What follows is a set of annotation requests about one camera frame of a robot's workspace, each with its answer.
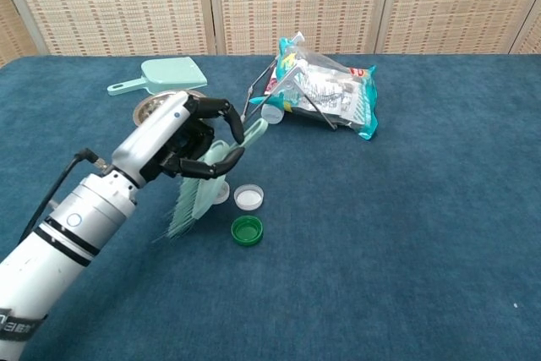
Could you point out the clear teal plastic trash bag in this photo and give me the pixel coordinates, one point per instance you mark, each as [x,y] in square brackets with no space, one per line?
[338,94]

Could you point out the green bottle cap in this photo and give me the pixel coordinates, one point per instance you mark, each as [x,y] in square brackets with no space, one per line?
[247,231]

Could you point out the stainless steel bowl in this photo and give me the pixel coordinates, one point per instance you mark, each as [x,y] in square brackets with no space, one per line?
[148,108]

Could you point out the white lid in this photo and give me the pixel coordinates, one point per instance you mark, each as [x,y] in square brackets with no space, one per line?
[223,195]

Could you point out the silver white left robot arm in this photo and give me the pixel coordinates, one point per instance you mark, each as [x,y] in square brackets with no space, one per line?
[63,251]

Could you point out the blue carpet table cover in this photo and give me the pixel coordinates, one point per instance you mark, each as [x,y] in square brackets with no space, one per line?
[359,230]

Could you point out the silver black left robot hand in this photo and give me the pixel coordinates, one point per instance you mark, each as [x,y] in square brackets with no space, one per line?
[156,137]

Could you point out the light green dustpan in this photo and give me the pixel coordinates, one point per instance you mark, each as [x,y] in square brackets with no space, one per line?
[173,75]

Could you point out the metal tongs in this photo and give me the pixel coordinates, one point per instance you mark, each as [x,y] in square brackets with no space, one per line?
[249,94]

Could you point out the clear rimmed white cap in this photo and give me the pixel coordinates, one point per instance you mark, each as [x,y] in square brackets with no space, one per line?
[248,198]

